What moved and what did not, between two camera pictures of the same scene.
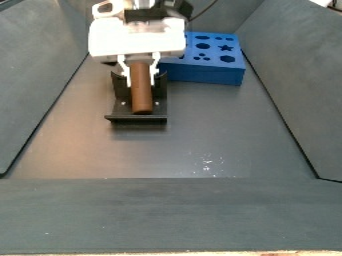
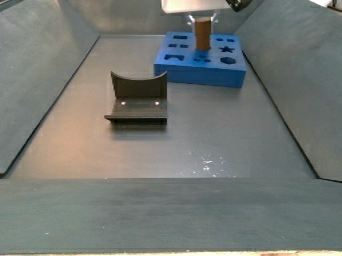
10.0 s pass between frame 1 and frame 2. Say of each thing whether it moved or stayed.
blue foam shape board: stayed
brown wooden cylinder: moved
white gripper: moved
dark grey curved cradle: stayed
